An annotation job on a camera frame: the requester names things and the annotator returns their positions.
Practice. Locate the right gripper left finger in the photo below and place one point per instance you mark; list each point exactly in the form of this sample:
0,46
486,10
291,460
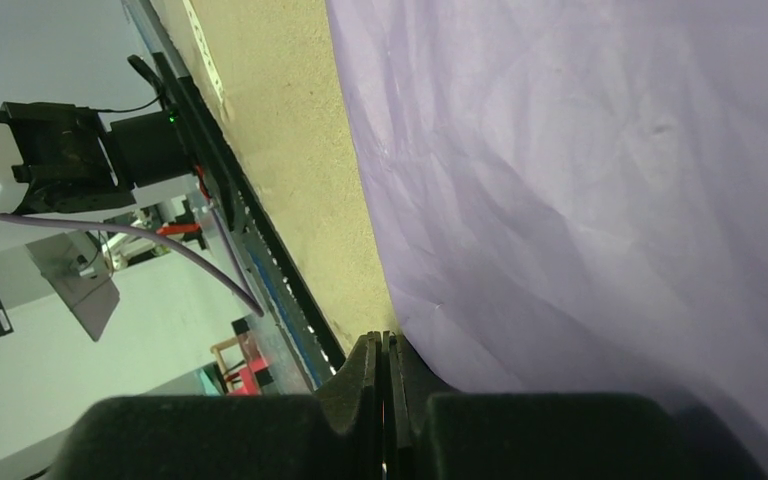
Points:
333,433

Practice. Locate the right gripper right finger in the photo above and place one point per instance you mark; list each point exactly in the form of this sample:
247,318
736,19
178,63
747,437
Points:
433,431

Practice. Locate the pink purple wrapping paper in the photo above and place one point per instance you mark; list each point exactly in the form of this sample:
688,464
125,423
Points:
572,196

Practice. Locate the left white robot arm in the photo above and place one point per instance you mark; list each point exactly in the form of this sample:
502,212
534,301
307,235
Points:
62,158

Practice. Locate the clear plastic strip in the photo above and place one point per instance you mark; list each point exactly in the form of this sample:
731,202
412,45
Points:
204,51

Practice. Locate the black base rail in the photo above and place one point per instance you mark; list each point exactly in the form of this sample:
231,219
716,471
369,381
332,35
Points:
291,312

